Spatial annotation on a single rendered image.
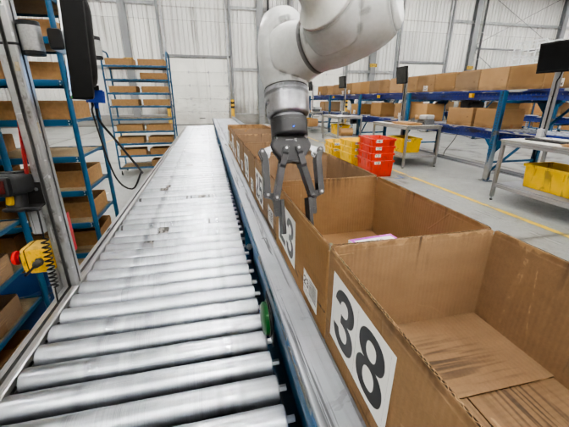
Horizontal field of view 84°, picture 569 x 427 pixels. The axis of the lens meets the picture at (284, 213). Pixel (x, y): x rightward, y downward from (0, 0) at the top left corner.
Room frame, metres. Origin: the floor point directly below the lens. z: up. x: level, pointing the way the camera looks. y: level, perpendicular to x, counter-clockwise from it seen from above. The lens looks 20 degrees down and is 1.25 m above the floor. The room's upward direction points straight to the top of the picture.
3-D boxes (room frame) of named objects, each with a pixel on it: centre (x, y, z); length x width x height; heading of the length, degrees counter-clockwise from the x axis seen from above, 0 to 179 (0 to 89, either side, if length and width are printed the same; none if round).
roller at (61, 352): (0.60, 0.29, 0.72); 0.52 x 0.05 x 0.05; 103
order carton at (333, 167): (1.02, -0.07, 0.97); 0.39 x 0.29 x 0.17; 13
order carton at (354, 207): (0.64, -0.16, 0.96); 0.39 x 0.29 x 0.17; 13
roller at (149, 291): (0.79, 0.34, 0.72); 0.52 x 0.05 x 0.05; 103
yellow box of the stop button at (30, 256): (0.76, 0.67, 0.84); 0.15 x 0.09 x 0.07; 13
